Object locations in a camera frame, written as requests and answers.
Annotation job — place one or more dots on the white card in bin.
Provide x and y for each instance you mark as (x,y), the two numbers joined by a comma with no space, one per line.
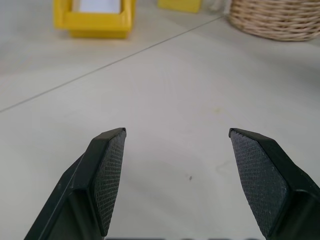
(99,5)

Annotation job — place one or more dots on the round wicker basket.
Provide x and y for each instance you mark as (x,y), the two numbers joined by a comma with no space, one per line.
(277,20)

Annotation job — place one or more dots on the small yellow plastic bin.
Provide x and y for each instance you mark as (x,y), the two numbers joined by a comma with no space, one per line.
(179,5)

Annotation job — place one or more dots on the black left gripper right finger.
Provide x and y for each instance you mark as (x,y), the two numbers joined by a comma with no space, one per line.
(275,185)

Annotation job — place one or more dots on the yellow plastic storage bin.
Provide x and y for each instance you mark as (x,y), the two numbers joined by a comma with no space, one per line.
(95,22)

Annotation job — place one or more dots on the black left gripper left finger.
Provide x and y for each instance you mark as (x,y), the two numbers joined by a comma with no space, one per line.
(82,190)

